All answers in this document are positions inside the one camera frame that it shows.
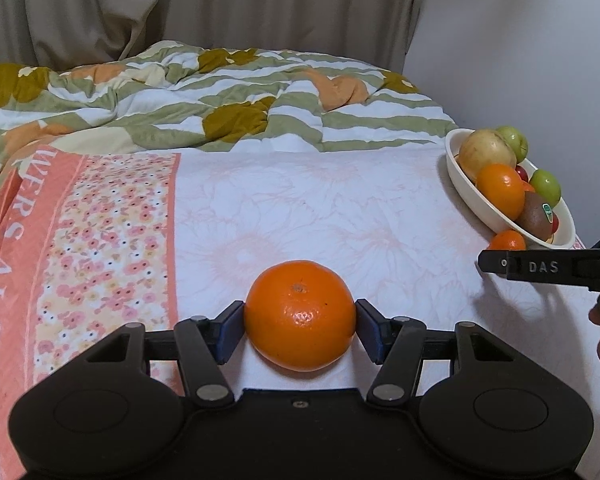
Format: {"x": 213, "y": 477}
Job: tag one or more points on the yellow pear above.
{"x": 486, "y": 152}

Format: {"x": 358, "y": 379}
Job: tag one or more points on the green and white patterned quilt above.
{"x": 180, "y": 105}

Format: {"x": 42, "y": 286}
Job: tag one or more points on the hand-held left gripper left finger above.
{"x": 230, "y": 332}

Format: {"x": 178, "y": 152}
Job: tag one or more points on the large orange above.
{"x": 500, "y": 189}

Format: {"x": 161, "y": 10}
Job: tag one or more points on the brown kiwi with green sticker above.
{"x": 536, "y": 215}

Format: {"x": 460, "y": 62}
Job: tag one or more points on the pink floral bed sheet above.
{"x": 330, "y": 210}

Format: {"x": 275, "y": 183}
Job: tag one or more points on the medium orange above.
{"x": 300, "y": 315}

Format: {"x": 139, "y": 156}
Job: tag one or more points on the cream shallow bowl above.
{"x": 472, "y": 200}

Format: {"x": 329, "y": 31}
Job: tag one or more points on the green apple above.
{"x": 514, "y": 140}
{"x": 546, "y": 186}

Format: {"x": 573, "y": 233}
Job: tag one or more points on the beige curtain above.
{"x": 205, "y": 10}

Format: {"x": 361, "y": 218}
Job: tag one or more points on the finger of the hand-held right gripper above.
{"x": 540, "y": 266}

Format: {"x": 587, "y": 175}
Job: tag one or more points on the red cherry tomato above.
{"x": 555, "y": 222}
{"x": 522, "y": 173}

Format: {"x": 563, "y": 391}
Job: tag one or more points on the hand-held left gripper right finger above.
{"x": 370, "y": 332}

